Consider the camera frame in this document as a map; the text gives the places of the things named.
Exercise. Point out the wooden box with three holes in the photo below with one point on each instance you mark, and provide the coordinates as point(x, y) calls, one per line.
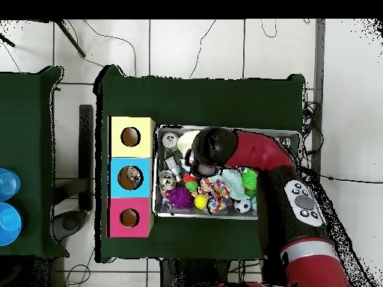
point(143, 149)

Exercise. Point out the black tripod leg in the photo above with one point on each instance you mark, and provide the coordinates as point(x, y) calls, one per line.
point(7, 41)
point(71, 40)

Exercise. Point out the soccer ball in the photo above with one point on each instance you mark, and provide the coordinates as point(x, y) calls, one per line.
point(242, 205)

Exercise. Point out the cream cloth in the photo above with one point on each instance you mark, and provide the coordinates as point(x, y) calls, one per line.
point(186, 142)

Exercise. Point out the crushed drink can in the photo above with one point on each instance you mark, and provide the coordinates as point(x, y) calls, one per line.
point(167, 179)

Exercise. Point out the white cloth with colourful dots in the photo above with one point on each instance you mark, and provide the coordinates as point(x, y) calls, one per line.
point(215, 191)

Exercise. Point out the yellow ball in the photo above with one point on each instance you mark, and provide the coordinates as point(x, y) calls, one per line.
point(201, 201)

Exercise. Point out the silver drink can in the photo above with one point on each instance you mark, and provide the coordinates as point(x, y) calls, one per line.
point(169, 140)

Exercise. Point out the small blue bowl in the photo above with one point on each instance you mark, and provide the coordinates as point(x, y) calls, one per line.
point(9, 184)

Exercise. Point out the dark green tablecloth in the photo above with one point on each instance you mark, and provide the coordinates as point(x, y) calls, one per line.
point(194, 98)
point(30, 89)

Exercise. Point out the mint green cloth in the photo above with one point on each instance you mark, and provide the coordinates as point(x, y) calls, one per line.
point(235, 182)

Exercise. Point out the green spiky ball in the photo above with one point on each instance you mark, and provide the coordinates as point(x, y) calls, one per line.
point(249, 178)

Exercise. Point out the clear plastic bottle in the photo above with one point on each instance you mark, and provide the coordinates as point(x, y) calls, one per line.
point(134, 176)

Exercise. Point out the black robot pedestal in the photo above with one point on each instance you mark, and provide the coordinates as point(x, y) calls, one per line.
point(179, 275)

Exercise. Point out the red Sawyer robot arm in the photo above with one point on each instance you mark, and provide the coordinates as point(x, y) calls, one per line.
point(314, 269)

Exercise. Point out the purple spiky ball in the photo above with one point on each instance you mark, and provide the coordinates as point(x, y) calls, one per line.
point(180, 198)

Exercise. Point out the large blue bowl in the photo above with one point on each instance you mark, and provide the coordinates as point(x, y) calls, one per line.
point(9, 224)

